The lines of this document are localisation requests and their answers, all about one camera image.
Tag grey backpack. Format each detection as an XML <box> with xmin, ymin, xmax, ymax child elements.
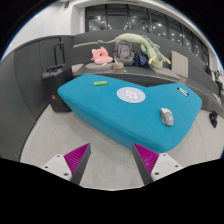
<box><xmin>113</xmin><ymin>40</ymin><xmax>135</xmax><ymax>65</ymax></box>

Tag green dragon plush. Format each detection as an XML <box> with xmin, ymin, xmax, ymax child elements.
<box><xmin>97</xmin><ymin>32</ymin><xmax>172</xmax><ymax>70</ymax></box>

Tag round light blue mouse pad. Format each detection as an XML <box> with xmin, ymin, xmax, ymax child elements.
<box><xmin>116</xmin><ymin>87</ymin><xmax>146</xmax><ymax>104</ymax></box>

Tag blue white marker pen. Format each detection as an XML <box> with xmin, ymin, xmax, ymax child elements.
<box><xmin>177</xmin><ymin>87</ymin><xmax>189</xmax><ymax>96</ymax></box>

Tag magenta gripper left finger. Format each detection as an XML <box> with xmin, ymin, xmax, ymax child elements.
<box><xmin>42</xmin><ymin>143</ymin><xmax>91</xmax><ymax>185</ymax></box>

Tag dark blue bag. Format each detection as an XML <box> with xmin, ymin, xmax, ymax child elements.
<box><xmin>133</xmin><ymin>54</ymin><xmax>148</xmax><ymax>67</ymax></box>

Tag grey sofa bench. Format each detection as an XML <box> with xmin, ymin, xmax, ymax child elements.
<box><xmin>67</xmin><ymin>30</ymin><xmax>224</xmax><ymax>117</ymax></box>

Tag pink plush toy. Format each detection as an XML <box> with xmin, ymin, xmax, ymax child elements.
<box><xmin>91</xmin><ymin>47</ymin><xmax>113</xmax><ymax>64</ymax></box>

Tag grey square cushion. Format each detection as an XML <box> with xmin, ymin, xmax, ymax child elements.
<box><xmin>171</xmin><ymin>51</ymin><xmax>188</xmax><ymax>78</ymax></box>

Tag black rolling suitcase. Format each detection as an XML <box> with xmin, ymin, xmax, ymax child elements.
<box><xmin>41</xmin><ymin>41</ymin><xmax>76</xmax><ymax>113</ymax></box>

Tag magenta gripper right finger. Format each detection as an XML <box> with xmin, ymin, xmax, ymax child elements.
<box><xmin>132</xmin><ymin>143</ymin><xmax>182</xmax><ymax>185</ymax></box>

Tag black shoes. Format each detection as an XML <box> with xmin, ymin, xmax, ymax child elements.
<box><xmin>209</xmin><ymin>111</ymin><xmax>218</xmax><ymax>127</ymax></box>

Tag grey computer mouse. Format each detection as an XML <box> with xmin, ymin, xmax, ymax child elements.
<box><xmin>160</xmin><ymin>108</ymin><xmax>174</xmax><ymax>126</ymax></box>

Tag blue upholstered bench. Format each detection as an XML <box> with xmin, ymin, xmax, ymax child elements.
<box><xmin>58</xmin><ymin>74</ymin><xmax>202</xmax><ymax>153</ymax></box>

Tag green marker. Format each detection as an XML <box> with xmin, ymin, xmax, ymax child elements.
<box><xmin>93</xmin><ymin>81</ymin><xmax>107</xmax><ymax>86</ymax></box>

